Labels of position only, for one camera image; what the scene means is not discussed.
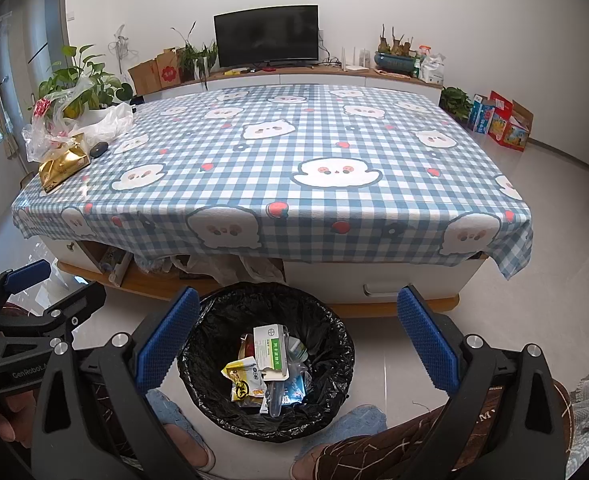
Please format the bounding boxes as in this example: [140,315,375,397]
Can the white plastic bags under tablecloth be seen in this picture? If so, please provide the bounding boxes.
[134,252,285,286]

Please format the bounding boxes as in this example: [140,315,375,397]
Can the black bag lined bin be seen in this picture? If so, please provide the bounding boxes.
[177,282,356,443]

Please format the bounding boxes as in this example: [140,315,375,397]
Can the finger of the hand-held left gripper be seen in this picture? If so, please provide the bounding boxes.
[0,259,51,321]
[0,282,108,348]

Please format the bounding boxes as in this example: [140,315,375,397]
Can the person's left hand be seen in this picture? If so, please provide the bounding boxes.
[0,394,38,451]

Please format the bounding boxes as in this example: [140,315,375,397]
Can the green pothos plant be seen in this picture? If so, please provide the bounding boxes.
[37,45,134,118]

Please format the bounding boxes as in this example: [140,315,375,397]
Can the person's leg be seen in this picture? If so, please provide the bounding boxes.
[67,392,212,472]
[292,380,575,480]

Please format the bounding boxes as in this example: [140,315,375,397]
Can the white wooden media cabinet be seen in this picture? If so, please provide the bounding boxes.
[139,66,444,106]

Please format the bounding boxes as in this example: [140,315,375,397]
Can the white plastic bag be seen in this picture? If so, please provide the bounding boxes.
[77,101,135,150]

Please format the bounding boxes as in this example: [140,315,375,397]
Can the black monitor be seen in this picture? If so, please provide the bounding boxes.
[213,4,321,70]

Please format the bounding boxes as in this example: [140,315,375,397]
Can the white printed bag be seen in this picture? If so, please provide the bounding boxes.
[419,52,446,86]

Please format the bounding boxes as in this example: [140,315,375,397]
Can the blue white carton box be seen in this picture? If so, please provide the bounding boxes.
[469,94,495,133]

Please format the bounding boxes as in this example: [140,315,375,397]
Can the open white drawer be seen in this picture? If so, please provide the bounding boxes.
[64,240,135,288]

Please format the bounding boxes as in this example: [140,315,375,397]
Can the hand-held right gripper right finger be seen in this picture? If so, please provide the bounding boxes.
[397,285,568,480]

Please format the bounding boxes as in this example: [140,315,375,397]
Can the tall leafy potted plant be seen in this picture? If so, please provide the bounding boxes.
[171,21,219,91]

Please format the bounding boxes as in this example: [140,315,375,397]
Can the clear plastic bag red label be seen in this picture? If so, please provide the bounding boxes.
[22,76,98,163]

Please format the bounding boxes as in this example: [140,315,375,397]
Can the gold foil bag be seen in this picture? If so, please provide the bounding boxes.
[38,135,91,195]

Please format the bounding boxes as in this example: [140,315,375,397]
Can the small yellow white packet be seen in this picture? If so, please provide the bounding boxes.
[220,356,269,405]

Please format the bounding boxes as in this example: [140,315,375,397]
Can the white cabinet wooden base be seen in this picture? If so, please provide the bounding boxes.
[57,240,490,318]

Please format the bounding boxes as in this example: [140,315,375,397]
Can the cardboard box colourful packs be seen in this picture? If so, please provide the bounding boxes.
[489,91,534,152]

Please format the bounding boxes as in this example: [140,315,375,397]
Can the brown bag red flower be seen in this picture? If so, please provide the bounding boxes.
[155,47,181,90]

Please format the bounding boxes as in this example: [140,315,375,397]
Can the person's right leg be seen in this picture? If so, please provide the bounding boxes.
[292,380,575,480]

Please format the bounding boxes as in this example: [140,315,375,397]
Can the blue checkered printed tablecloth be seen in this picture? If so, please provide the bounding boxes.
[12,84,534,281]

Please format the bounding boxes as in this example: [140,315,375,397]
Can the blue right slipper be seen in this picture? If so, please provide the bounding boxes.
[319,405,388,448]

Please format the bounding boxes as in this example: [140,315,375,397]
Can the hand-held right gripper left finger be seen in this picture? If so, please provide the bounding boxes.
[31,287,203,480]

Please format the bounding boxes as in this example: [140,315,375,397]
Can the small green potted plant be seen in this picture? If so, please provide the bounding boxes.
[439,86,474,123]

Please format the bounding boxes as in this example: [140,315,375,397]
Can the person's left leg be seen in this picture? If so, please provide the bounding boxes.
[67,392,212,472]

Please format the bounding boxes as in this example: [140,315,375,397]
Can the white wire ornament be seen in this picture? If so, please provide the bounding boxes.
[108,24,138,73]

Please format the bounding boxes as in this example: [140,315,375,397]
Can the plain brown cardboard box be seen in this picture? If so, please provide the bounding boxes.
[128,59,161,96]

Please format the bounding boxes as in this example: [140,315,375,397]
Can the white router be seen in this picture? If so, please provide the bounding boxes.
[339,46,371,73]

